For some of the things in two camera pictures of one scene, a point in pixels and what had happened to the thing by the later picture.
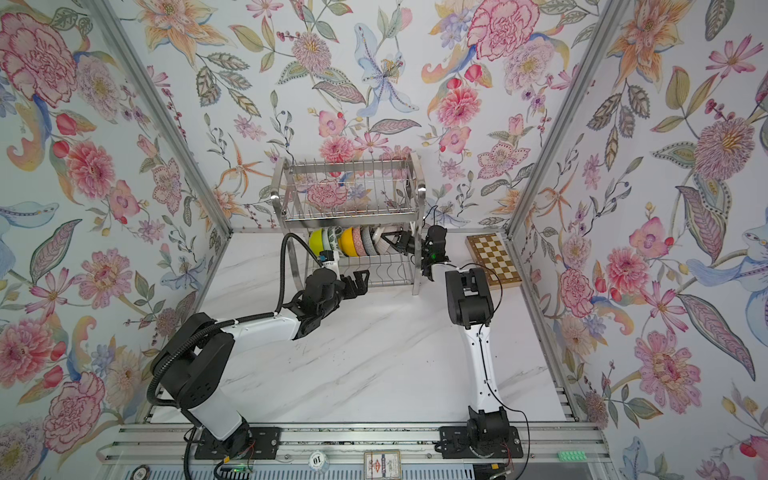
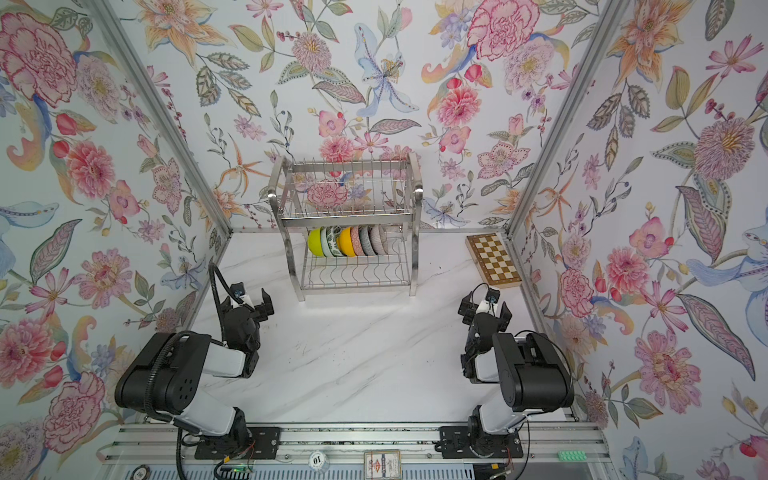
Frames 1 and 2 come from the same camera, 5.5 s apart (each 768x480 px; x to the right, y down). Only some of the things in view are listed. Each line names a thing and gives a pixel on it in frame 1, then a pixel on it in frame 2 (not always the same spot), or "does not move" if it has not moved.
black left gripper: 361,288 to 264,311
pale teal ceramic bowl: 326,239 does not move
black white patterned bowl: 359,242 does not move
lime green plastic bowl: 316,239 does not move
